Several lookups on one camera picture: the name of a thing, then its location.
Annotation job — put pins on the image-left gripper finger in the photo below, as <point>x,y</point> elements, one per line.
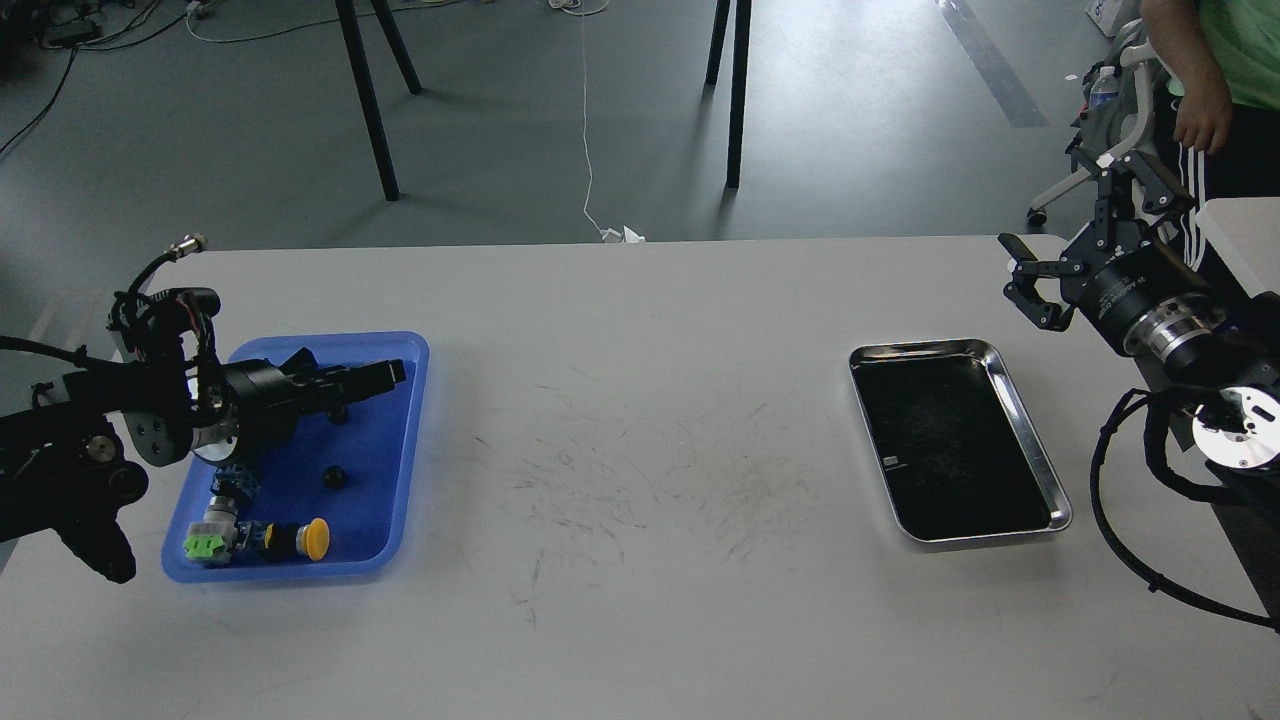
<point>382,376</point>
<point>332,397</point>

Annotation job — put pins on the black stand leg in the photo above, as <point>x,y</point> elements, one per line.
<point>355,49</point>
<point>742,17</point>

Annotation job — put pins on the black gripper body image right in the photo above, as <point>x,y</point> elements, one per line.
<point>1134,290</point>

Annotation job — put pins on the yellow mushroom push button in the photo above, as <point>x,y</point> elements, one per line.
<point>292,541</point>

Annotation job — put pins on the plastic water bottle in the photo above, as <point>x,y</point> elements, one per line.
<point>1104,87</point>

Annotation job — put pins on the image-right gripper finger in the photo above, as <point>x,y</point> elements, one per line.
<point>1025,273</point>
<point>1136,195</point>

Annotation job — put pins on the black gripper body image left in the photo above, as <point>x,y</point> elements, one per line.
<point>255,408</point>

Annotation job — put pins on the silver metal tray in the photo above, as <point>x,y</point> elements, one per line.
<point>960,458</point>

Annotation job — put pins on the green terminal switch block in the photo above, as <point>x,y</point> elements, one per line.
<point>212,541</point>

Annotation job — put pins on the black red switch part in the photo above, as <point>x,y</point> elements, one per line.
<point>301,361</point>

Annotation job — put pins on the black stand leg right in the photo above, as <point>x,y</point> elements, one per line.
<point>742,17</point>

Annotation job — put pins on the person in green shirt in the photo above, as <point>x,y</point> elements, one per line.
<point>1226,48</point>

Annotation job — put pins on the person's hand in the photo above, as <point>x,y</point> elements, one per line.
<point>1203,122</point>

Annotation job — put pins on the white office chair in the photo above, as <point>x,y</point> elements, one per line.
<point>1122,125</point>

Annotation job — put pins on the black stand leg left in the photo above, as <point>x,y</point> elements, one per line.
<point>355,49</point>

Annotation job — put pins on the blue plastic tray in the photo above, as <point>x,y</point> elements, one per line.
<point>376,447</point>

